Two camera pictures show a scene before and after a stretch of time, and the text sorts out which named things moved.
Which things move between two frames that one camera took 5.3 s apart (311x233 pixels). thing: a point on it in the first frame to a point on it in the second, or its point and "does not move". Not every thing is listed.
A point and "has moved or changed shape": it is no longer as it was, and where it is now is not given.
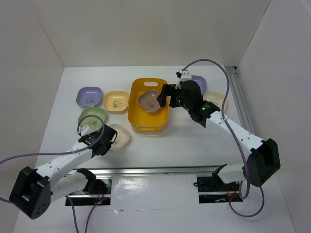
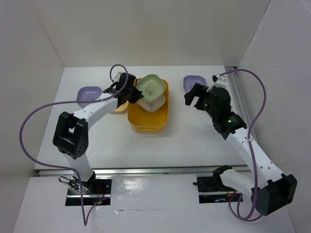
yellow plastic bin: x=140 y=119 does not move
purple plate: x=89 y=96 does not move
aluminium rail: x=198 y=171 does not move
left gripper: x=108 y=146 to x=137 y=96
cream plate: x=122 y=137 to x=153 y=106
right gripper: x=167 y=90 to x=198 y=90
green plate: x=92 y=122 has moved or changed shape
